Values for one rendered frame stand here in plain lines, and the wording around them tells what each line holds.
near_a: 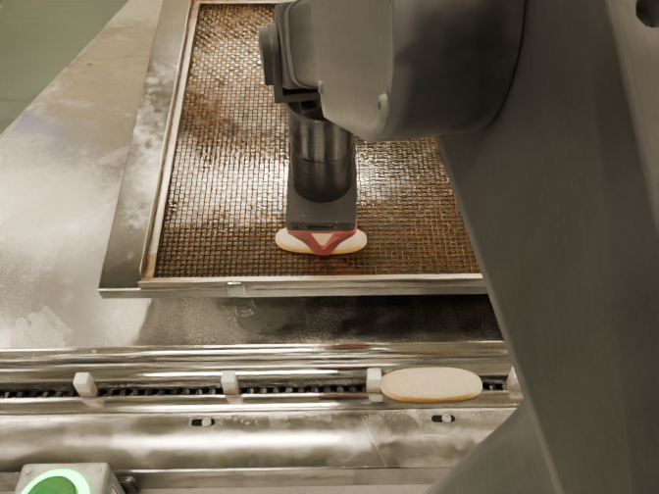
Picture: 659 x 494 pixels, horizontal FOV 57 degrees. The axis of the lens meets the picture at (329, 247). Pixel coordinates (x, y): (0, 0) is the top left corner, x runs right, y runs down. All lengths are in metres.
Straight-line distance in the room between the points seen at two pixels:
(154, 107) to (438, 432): 0.53
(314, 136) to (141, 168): 0.32
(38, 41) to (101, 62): 2.08
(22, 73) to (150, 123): 2.25
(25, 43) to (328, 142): 2.84
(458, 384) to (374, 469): 0.12
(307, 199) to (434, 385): 0.22
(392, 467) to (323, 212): 0.23
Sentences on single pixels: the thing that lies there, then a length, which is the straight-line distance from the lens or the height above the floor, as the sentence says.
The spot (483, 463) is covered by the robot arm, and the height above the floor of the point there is 1.22.
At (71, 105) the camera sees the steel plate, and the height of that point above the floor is 0.82.
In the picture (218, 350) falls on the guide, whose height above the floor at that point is 0.86.
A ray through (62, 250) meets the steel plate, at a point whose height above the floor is 0.82.
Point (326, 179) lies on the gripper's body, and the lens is 0.54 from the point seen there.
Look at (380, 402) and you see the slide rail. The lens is 0.60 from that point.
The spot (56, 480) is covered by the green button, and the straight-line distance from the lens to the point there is 0.55.
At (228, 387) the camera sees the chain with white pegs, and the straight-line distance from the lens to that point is 0.61.
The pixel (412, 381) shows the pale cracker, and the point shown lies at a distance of 0.61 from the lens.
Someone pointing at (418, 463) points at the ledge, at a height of 0.86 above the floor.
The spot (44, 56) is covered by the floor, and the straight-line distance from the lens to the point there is 3.14.
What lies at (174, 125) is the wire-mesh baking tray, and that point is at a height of 0.93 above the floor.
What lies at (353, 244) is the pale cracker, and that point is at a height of 0.90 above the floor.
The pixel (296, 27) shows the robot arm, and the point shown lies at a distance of 0.41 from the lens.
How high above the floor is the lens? 1.37
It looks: 46 degrees down
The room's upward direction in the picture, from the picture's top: straight up
